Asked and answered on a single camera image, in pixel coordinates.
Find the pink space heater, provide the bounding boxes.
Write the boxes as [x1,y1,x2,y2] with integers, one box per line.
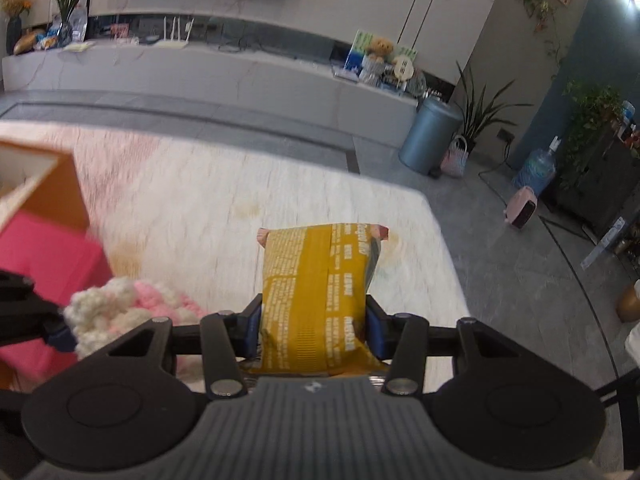
[503,186,537,230]

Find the orange cardboard box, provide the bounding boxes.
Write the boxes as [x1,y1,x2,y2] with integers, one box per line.
[1,141,90,231]

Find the blue water bottle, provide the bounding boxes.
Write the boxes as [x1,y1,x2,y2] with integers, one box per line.
[512,136,561,197]

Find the blue-grey trash bin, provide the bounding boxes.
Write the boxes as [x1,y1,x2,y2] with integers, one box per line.
[398,98,463,176]

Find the yellow dried flower vase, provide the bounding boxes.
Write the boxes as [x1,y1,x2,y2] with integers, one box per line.
[1,0,32,55]

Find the yellow snack packet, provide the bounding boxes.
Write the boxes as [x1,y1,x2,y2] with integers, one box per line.
[244,223,388,377]

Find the pink white knitted hat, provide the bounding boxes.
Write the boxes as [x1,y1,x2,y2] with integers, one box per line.
[63,278,207,359]

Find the potted green plant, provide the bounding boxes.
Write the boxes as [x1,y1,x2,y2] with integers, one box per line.
[452,63,533,153]

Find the white lace tablecloth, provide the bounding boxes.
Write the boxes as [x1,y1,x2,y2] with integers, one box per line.
[0,120,471,394]

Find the dark cabinet with plants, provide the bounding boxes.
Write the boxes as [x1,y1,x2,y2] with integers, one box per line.
[542,80,639,236]

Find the long grey TV cabinet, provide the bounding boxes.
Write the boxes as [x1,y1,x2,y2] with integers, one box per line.
[1,12,419,149]

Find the pastel woven handbag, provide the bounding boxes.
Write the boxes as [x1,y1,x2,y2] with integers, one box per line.
[440,136,469,178]

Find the teddy bear gift display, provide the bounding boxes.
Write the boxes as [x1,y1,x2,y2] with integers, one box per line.
[332,29,427,99]

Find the red cardboard box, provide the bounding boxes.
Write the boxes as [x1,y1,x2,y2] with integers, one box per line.
[1,211,113,385]

